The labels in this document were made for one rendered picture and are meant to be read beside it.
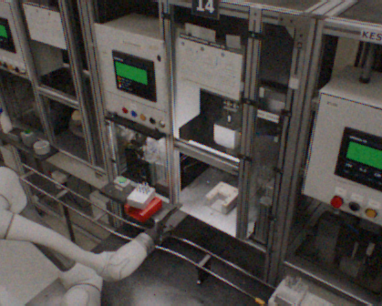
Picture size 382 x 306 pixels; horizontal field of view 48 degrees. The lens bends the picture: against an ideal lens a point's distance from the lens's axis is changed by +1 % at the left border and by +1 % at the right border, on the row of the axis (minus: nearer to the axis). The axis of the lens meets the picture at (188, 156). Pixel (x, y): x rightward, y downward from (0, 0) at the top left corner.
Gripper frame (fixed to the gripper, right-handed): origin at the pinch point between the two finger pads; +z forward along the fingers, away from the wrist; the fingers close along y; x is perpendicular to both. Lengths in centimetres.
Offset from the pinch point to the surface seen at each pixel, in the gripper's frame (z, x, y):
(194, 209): 26.2, 9.6, -21.4
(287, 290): 7, -54, -20
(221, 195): 39.9, 1.7, -17.4
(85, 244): 24, 115, -112
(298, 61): 22, -39, 75
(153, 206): 10.8, 25.0, -16.2
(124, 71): 18, 43, 53
